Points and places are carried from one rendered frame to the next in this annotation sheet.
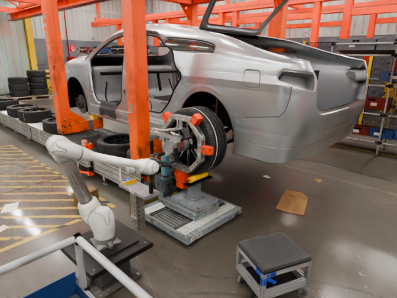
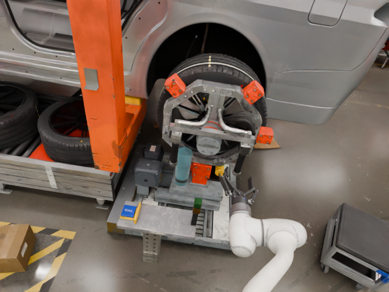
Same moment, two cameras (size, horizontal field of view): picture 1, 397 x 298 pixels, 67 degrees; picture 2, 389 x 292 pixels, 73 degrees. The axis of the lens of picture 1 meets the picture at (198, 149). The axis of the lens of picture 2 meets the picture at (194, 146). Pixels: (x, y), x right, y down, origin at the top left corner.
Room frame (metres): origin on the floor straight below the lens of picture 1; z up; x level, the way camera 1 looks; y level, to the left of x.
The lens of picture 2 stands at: (1.92, 1.07, 1.75)
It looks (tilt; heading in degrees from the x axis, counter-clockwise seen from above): 40 degrees down; 316
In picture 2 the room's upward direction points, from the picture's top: 10 degrees clockwise
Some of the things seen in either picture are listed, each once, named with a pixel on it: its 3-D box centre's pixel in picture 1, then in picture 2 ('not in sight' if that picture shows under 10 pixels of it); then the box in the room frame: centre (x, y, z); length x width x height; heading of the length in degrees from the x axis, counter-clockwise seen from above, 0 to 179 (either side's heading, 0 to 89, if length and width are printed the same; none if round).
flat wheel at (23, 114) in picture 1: (35, 115); not in sight; (6.54, 3.62, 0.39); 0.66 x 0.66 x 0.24
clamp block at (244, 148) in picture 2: (178, 143); (243, 144); (2.50, 0.17, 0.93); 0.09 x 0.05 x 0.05; 137
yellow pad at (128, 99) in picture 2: not in sight; (133, 96); (3.46, 0.28, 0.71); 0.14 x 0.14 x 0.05; 47
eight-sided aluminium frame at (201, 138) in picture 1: (182, 143); (209, 127); (2.76, 0.16, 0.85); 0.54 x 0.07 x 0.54; 47
